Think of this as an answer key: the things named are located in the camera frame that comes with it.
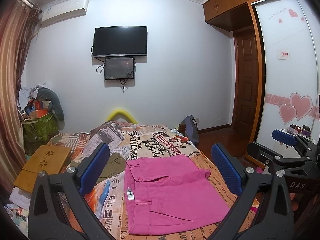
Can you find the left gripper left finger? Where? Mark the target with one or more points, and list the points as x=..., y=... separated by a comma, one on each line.
x=47, y=218

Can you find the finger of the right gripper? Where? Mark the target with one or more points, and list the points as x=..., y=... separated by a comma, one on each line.
x=289, y=145
x=264, y=155

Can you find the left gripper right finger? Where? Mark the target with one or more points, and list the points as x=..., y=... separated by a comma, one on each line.
x=274, y=218

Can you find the pink pants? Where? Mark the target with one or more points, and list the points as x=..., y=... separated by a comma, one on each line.
x=170, y=195

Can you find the bamboo lap desk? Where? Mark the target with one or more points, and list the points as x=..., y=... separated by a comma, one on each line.
x=46, y=158

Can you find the brown wooden door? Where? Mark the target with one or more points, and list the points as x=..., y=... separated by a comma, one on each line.
x=246, y=76

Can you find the blue grey backpack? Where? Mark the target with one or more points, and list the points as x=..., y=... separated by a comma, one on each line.
x=188, y=127

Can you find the green fabric storage bag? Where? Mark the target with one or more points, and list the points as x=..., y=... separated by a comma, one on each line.
x=38, y=132

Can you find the olive green pants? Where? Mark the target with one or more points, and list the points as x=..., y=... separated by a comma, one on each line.
x=114, y=166

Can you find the white sliding wardrobe door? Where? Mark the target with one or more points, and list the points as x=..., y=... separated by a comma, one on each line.
x=290, y=32

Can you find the newspaper print bed quilt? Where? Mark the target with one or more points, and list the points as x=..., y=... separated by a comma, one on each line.
x=133, y=141

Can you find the yellow foam bed guard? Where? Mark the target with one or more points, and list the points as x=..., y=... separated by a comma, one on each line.
x=121, y=112

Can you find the wooden overhead cabinet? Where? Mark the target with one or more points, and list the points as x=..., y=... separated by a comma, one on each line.
x=229, y=15

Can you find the striped brown curtain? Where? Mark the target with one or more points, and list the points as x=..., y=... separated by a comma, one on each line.
x=18, y=24

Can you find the white air conditioner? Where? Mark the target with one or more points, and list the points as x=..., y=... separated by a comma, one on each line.
x=64, y=11

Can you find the small black wall monitor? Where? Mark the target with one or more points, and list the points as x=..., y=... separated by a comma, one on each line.
x=119, y=68

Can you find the large black wall television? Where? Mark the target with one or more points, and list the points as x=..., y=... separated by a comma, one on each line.
x=120, y=41

